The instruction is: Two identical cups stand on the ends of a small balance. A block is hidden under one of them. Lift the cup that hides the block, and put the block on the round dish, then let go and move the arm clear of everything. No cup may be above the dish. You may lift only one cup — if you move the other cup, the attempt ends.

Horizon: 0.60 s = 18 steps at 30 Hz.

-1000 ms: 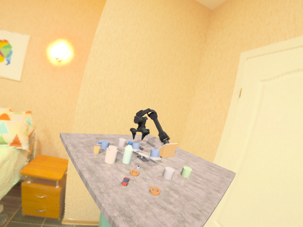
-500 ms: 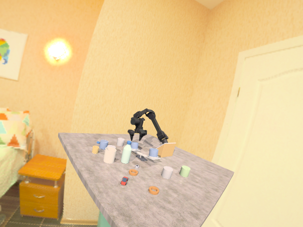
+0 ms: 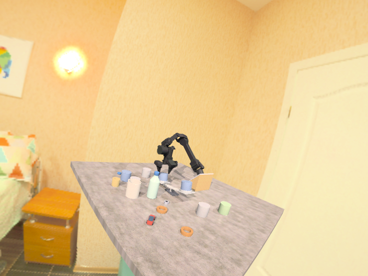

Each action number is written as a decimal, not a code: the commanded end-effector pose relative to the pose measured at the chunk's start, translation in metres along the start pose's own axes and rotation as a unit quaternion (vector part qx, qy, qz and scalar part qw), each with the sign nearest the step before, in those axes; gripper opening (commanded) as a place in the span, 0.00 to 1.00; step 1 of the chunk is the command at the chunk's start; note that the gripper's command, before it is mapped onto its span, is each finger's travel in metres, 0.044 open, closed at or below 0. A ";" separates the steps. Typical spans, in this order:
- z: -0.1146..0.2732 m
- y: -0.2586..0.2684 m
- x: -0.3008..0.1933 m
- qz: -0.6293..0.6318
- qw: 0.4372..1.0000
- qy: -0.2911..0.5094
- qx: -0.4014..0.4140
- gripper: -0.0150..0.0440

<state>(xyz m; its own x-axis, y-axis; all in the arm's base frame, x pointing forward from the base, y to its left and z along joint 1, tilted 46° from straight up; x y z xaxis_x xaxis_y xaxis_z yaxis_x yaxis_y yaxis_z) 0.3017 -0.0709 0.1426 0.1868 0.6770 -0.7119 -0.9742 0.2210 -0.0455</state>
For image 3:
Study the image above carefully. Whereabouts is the pale green cylinder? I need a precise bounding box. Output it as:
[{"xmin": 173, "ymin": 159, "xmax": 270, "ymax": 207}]
[{"xmin": 218, "ymin": 201, "xmax": 231, "ymax": 215}]

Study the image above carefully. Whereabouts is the orange ring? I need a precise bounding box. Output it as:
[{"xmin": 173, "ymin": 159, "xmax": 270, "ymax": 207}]
[
  {"xmin": 156, "ymin": 206, "xmax": 168, "ymax": 214},
  {"xmin": 180, "ymin": 226, "xmax": 193, "ymax": 237}
]

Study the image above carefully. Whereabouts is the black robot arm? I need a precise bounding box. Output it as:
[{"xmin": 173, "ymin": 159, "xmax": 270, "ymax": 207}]
[{"xmin": 157, "ymin": 133, "xmax": 204, "ymax": 175}]

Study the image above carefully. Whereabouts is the small red toy car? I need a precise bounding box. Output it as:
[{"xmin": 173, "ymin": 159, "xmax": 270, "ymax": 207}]
[{"xmin": 146, "ymin": 215, "xmax": 156, "ymax": 225}]

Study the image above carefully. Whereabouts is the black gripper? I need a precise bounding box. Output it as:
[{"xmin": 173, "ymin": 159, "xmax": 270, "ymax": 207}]
[{"xmin": 154, "ymin": 155, "xmax": 173, "ymax": 174}]

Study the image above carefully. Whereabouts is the yellow hollow cylinder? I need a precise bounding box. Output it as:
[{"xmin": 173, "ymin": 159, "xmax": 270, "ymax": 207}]
[{"xmin": 112, "ymin": 177, "xmax": 120, "ymax": 187}]

